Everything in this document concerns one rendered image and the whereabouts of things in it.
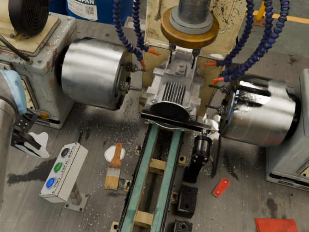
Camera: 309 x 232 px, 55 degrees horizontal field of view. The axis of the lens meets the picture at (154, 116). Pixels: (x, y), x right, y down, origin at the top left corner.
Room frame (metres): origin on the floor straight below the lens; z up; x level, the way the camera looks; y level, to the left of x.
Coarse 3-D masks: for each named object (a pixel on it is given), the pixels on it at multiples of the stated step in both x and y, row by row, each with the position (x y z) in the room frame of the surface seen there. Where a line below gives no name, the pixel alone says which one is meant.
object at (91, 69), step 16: (80, 48) 0.76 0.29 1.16; (96, 48) 0.77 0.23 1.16; (112, 48) 0.78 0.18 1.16; (64, 64) 0.71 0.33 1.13; (80, 64) 0.70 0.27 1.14; (96, 64) 0.70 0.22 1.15; (112, 64) 0.71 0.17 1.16; (128, 64) 0.80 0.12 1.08; (64, 80) 0.67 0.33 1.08; (80, 80) 0.66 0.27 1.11; (96, 80) 0.66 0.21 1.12; (112, 80) 0.67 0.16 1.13; (128, 80) 0.80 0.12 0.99; (80, 96) 0.65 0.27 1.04; (96, 96) 0.64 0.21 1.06; (112, 96) 0.64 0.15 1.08
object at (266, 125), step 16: (240, 80) 0.71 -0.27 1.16; (256, 80) 0.72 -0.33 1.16; (272, 80) 0.74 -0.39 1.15; (240, 96) 0.65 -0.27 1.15; (256, 96) 0.66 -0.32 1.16; (272, 96) 0.66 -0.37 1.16; (288, 96) 0.68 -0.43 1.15; (224, 112) 0.64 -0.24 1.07; (240, 112) 0.61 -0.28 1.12; (256, 112) 0.61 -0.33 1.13; (272, 112) 0.62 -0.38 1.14; (288, 112) 0.63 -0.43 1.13; (224, 128) 0.60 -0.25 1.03; (240, 128) 0.58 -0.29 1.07; (256, 128) 0.58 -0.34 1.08; (272, 128) 0.58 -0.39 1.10; (288, 128) 0.59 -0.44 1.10; (256, 144) 0.58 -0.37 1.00; (272, 144) 0.58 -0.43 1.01
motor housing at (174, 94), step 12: (156, 84) 0.73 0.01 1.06; (168, 84) 0.70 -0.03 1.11; (192, 84) 0.75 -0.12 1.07; (168, 96) 0.66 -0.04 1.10; (180, 96) 0.67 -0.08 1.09; (192, 96) 0.70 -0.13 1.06; (144, 108) 0.65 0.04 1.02; (156, 108) 0.70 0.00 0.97; (168, 108) 0.72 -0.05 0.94; (180, 108) 0.73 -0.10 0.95; (192, 120) 0.63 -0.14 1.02
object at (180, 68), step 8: (176, 56) 0.83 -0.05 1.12; (184, 56) 0.83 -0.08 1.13; (192, 56) 0.82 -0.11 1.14; (168, 64) 0.79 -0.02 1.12; (176, 64) 0.80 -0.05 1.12; (184, 64) 0.79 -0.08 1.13; (168, 72) 0.72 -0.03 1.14; (176, 72) 0.75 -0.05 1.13; (184, 72) 0.75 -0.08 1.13; (192, 72) 0.77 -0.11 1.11; (168, 80) 0.72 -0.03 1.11; (176, 80) 0.71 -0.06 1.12; (184, 80) 0.71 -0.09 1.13; (192, 80) 0.74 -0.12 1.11
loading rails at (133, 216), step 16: (160, 128) 0.72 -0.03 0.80; (144, 144) 0.55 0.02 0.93; (176, 144) 0.58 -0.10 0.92; (144, 160) 0.49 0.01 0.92; (160, 160) 0.54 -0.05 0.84; (176, 160) 0.51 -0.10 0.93; (144, 176) 0.43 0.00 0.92; (128, 192) 0.36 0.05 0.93; (160, 192) 0.38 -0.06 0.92; (176, 192) 0.43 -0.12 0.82; (128, 208) 0.31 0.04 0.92; (160, 208) 0.33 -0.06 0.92; (112, 224) 0.28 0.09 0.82; (128, 224) 0.26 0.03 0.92; (144, 224) 0.29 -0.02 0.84; (160, 224) 0.28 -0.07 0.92
